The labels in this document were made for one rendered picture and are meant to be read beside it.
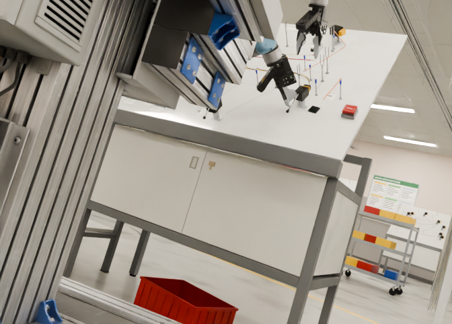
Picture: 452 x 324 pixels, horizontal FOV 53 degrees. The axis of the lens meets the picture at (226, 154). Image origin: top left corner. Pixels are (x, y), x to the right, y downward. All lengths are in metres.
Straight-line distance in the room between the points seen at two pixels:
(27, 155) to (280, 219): 1.14
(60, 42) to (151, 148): 1.37
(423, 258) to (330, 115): 8.72
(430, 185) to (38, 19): 12.62
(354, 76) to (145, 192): 1.11
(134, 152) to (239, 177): 0.57
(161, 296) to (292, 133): 0.92
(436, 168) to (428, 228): 2.67
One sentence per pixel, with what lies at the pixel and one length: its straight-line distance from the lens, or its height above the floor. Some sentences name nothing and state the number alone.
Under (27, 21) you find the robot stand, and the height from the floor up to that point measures 0.78.
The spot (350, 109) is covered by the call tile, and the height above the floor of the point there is 1.11.
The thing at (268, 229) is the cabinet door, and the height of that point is 0.54.
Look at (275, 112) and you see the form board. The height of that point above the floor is 1.03.
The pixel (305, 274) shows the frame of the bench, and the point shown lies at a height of 0.42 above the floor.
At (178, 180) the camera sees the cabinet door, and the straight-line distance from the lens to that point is 2.05.
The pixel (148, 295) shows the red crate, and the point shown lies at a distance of 2.20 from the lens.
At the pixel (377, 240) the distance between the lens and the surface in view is 6.76.
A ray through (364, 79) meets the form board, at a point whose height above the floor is 1.31.
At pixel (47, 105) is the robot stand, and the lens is 0.93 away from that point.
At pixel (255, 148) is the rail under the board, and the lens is 1.87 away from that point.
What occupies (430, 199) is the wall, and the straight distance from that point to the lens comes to 13.06.
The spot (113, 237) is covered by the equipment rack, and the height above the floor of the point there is 0.20.
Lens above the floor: 0.61
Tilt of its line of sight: 5 degrees up
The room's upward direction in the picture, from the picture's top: 17 degrees clockwise
